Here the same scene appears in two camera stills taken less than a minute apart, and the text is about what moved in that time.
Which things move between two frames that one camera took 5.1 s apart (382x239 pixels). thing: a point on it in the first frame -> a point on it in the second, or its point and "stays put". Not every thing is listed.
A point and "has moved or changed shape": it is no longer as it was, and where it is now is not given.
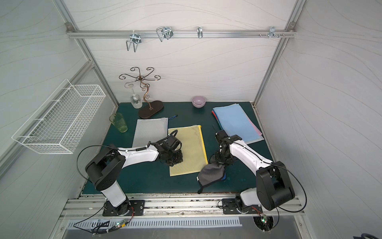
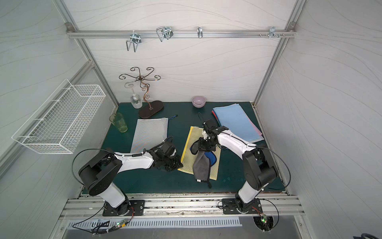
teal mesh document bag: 234,121 stays put
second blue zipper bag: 150,130 stays put
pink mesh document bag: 259,133 stays put
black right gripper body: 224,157 -> 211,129
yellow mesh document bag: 194,154 has moved or changed shape
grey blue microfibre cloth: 211,172 -> 202,161
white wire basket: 63,119 stays put
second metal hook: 165,32 stays put
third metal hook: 200,35 stays put
